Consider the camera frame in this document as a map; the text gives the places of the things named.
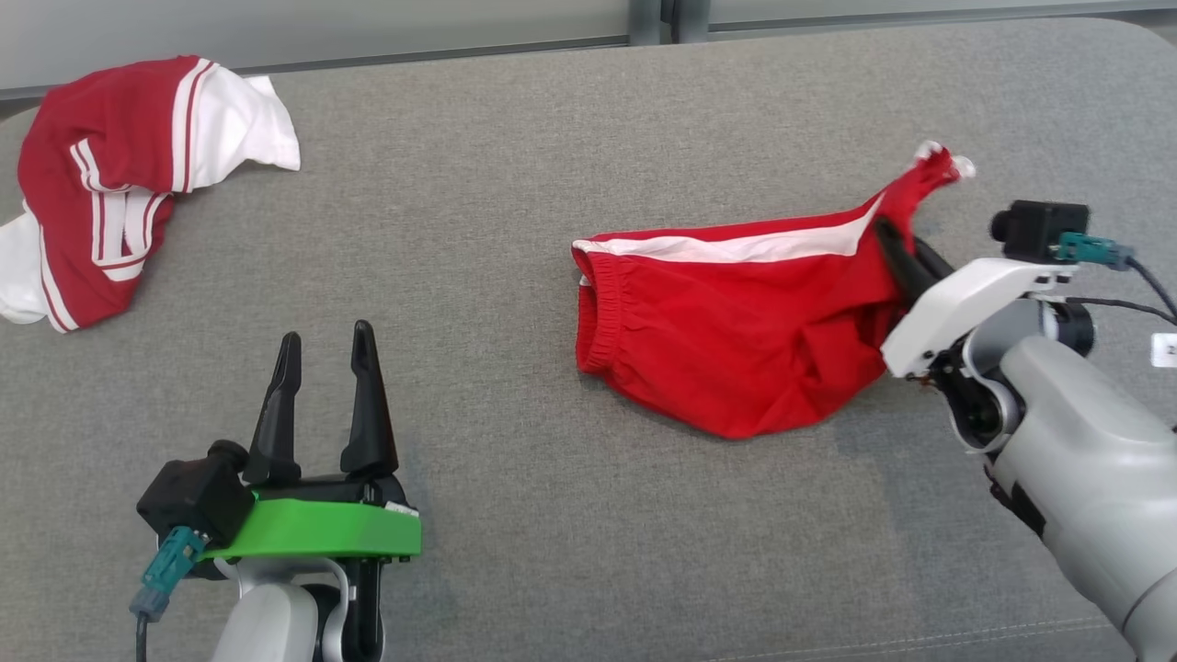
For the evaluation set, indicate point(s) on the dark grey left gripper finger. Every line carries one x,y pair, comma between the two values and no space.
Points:
274,423
370,423

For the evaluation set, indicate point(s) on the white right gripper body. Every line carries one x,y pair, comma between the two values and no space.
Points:
965,299

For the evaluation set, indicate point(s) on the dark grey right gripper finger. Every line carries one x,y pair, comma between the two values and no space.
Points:
933,262
899,262

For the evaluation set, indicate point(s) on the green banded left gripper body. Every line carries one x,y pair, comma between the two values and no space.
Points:
322,529

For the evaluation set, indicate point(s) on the red shorts with white stripe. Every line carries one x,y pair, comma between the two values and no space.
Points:
736,322

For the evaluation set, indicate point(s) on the red and white jersey shirt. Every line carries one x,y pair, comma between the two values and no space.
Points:
92,165

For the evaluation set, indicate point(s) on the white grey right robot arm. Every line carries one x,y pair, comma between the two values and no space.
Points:
1076,441

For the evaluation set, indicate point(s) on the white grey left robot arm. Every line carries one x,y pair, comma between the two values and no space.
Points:
271,616

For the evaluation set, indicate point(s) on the white label tag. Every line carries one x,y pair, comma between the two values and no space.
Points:
1165,350

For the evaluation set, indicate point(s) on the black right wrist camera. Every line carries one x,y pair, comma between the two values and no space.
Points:
1039,230

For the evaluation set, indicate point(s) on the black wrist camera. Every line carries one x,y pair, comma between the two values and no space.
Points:
1039,230
193,496

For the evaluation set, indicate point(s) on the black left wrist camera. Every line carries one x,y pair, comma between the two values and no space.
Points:
193,496

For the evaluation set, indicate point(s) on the grey wall base rail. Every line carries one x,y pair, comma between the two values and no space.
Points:
919,20
414,53

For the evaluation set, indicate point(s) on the grey double frame post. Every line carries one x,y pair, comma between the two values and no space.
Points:
669,20

